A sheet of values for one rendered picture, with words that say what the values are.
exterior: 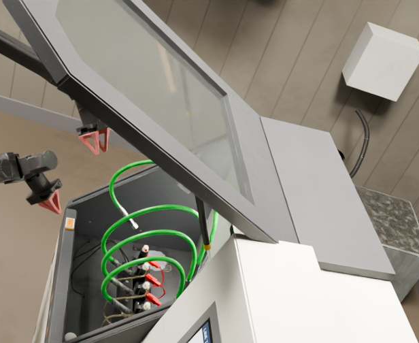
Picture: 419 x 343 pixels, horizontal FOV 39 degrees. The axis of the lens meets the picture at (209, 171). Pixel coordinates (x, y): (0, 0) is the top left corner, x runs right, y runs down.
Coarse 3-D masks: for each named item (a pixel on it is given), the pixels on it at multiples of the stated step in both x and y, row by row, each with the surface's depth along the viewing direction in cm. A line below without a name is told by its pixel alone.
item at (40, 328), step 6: (54, 252) 235; (54, 258) 228; (54, 264) 220; (48, 282) 236; (48, 288) 228; (48, 294) 220; (48, 300) 212; (42, 306) 245; (48, 306) 205; (42, 312) 236; (42, 318) 227; (36, 324) 262; (42, 324) 220; (36, 330) 256; (42, 330) 212; (36, 336) 245; (42, 336) 205; (36, 342) 236; (42, 342) 199
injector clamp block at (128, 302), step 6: (132, 270) 203; (120, 276) 201; (126, 276) 200; (126, 282) 198; (132, 282) 199; (144, 282) 200; (132, 288) 197; (120, 294) 194; (126, 294) 194; (120, 300) 192; (126, 300) 191; (132, 300) 193; (126, 306) 190; (132, 306) 191; (114, 312) 199; (120, 312) 188; (114, 318) 196; (120, 318) 186
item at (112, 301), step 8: (160, 256) 164; (128, 264) 164; (136, 264) 164; (176, 264) 166; (112, 272) 166; (104, 280) 167; (184, 280) 170; (104, 288) 169; (104, 296) 171; (176, 296) 175; (112, 304) 173; (120, 304) 174; (128, 312) 176
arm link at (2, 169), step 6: (6, 156) 164; (12, 156) 166; (0, 162) 159; (6, 162) 162; (12, 162) 166; (0, 168) 158; (6, 168) 161; (12, 168) 166; (0, 174) 158; (6, 174) 161; (12, 174) 165; (18, 174) 167; (0, 180) 161; (6, 180) 164
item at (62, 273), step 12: (72, 216) 218; (60, 240) 216; (72, 240) 209; (60, 252) 203; (72, 252) 205; (60, 264) 198; (60, 276) 194; (60, 288) 191; (60, 300) 187; (48, 312) 199; (60, 312) 183; (60, 324) 180; (48, 336) 176; (60, 336) 177
